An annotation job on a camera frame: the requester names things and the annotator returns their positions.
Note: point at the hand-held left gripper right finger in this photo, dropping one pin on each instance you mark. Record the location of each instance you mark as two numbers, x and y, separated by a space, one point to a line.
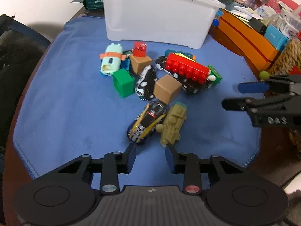
168 156

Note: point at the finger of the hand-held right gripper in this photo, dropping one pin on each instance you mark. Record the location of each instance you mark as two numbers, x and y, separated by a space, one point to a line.
235 104
251 87

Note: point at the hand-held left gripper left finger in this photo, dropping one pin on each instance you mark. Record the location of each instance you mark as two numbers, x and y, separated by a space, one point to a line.
130 156

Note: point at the green white toy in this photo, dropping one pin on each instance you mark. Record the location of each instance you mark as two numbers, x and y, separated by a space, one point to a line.
216 75

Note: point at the olive toy tank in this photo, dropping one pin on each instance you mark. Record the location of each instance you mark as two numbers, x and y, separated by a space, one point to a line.
174 122

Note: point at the yellow blue toy car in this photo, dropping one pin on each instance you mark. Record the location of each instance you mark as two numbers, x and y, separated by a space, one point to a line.
147 122

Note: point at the large red building brick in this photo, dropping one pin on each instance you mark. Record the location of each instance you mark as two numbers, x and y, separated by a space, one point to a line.
185 67

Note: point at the brown cube block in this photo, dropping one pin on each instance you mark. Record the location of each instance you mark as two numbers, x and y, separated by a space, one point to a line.
140 64
165 89

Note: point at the teal yellow toy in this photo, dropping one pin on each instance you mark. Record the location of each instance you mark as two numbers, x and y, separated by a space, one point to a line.
187 54

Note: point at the green cube block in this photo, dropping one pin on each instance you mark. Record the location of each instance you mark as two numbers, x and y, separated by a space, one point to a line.
123 83

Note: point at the black white toy car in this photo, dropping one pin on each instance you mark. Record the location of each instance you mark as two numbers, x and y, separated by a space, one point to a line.
145 82

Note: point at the mint green toy figure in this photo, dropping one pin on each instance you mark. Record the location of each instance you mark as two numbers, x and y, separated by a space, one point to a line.
110 61

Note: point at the small red block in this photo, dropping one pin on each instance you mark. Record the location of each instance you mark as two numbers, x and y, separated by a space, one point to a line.
140 49

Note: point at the white plastic container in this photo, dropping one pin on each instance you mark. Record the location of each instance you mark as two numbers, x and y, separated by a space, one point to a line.
152 21

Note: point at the small green ball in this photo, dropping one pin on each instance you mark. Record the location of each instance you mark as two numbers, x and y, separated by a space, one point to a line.
264 75

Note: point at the flat orange box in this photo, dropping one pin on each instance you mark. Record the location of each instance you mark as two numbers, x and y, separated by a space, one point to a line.
235 44
254 35

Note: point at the wicker basket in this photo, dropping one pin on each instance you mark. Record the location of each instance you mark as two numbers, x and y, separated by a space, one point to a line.
287 56

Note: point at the light blue box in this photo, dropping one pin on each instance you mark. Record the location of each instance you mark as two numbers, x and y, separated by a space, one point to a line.
276 37

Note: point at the black power adapter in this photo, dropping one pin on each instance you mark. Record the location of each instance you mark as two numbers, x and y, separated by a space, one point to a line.
258 26

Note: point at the white printed carton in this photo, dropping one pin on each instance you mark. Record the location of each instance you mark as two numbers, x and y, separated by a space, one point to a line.
289 26

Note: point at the clear bottle with blue cap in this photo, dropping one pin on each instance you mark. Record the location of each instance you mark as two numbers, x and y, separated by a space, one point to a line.
215 23

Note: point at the white blue tissue packet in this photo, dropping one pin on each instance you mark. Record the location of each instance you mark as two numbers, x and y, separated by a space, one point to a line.
244 11

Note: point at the white wipes pack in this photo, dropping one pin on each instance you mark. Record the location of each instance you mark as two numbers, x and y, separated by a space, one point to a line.
265 10

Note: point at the teal plastic toy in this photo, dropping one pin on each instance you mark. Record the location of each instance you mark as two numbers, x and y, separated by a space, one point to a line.
219 12

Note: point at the blue cloth mat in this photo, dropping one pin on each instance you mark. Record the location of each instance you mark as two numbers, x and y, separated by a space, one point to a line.
70 98

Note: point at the black chair with blue trim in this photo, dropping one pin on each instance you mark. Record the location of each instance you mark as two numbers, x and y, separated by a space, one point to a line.
14 63

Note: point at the dark green package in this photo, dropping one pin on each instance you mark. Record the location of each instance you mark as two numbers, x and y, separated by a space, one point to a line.
93 1

